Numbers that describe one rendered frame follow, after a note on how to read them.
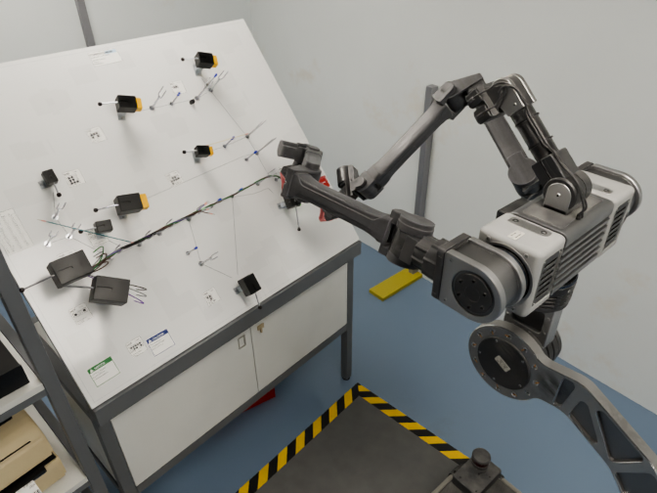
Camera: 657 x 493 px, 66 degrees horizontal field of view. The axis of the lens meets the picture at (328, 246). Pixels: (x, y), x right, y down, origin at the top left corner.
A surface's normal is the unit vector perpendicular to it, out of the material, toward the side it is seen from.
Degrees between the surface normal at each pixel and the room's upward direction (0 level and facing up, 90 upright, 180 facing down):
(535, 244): 0
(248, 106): 51
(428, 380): 0
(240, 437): 0
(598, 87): 90
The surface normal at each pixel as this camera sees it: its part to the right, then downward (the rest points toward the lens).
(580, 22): -0.76, 0.37
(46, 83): 0.57, -0.23
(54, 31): 0.66, 0.41
